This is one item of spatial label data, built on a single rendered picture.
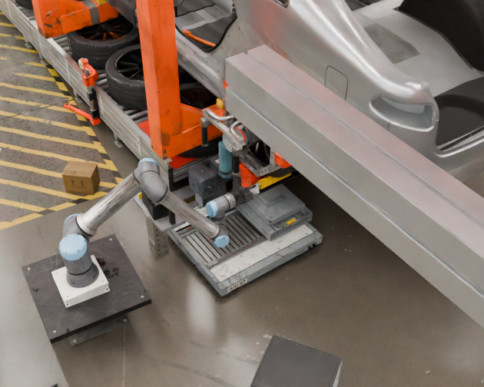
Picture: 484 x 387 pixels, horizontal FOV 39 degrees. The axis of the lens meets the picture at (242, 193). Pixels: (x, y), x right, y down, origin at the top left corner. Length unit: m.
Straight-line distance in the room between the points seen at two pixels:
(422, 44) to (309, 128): 3.95
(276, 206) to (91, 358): 1.55
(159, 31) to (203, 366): 1.95
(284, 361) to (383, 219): 2.79
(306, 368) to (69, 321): 1.35
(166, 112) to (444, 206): 3.54
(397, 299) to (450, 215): 3.61
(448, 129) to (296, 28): 1.26
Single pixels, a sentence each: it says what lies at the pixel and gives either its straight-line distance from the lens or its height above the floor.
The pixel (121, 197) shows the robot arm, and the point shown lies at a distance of 3.85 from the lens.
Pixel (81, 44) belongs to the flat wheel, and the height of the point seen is 0.49.
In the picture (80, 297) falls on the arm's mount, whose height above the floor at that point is 0.34.
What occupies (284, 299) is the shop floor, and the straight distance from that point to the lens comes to 4.35.
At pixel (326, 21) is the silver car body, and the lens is 3.58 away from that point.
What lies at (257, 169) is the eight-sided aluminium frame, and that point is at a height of 0.62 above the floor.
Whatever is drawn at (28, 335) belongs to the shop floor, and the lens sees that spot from 4.36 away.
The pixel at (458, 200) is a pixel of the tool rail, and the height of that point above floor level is 2.82.
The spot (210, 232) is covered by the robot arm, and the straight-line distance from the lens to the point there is 3.91.
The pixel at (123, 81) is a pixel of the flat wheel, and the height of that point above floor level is 0.50.
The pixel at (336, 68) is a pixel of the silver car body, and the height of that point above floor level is 1.55.
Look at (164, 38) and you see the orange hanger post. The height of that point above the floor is 1.40.
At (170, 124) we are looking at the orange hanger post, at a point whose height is 0.79.
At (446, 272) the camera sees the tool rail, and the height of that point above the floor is 2.76.
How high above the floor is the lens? 3.39
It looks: 42 degrees down
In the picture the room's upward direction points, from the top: straight up
